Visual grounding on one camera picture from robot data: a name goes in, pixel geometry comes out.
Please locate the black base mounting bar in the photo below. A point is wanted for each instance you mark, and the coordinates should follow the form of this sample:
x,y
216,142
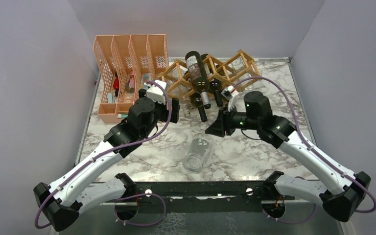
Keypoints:
x,y
193,197

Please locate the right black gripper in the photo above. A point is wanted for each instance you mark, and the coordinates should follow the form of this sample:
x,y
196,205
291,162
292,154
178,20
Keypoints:
x,y
223,126

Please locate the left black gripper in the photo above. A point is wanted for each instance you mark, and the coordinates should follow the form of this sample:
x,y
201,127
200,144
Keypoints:
x,y
175,107

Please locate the pink item in organizer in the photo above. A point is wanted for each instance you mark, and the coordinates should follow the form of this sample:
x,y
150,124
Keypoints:
x,y
130,87

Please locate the clear glass jar silver lid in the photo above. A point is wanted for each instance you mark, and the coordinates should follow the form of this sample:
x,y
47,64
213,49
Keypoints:
x,y
198,154

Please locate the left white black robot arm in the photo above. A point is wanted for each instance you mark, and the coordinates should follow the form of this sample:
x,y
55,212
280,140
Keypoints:
x,y
64,200

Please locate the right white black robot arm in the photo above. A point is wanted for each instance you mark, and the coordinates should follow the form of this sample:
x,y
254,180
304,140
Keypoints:
x,y
338,190

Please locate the white wine bottle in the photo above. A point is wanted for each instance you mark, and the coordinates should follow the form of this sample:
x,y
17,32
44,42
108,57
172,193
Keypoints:
x,y
198,76

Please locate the red item in organizer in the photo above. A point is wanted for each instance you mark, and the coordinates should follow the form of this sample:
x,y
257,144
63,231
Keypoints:
x,y
116,85

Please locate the wooden wine rack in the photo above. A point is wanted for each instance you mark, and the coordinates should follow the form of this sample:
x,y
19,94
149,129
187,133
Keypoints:
x,y
222,71

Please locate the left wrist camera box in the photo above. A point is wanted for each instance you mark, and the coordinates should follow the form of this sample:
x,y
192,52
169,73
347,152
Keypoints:
x,y
154,93

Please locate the orange plastic file organizer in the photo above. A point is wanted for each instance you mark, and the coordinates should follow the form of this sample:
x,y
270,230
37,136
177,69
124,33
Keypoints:
x,y
125,54

